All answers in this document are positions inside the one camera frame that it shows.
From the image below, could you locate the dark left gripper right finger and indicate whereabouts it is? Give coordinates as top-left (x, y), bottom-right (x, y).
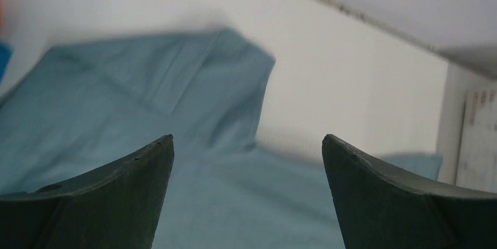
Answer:
top-left (322, 134), bottom-right (496, 248)

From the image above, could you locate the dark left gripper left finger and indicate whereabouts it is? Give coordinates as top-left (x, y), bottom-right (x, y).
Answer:
top-left (1, 135), bottom-right (174, 249)

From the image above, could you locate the white plastic laundry basket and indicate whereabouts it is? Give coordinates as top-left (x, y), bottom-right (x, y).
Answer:
top-left (456, 86), bottom-right (496, 193)

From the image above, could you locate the folded bright blue t shirt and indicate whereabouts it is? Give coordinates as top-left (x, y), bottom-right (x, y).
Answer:
top-left (0, 40), bottom-right (12, 81)

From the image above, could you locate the grey-blue t shirt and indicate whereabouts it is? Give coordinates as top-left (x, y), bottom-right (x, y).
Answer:
top-left (1, 29), bottom-right (441, 248)

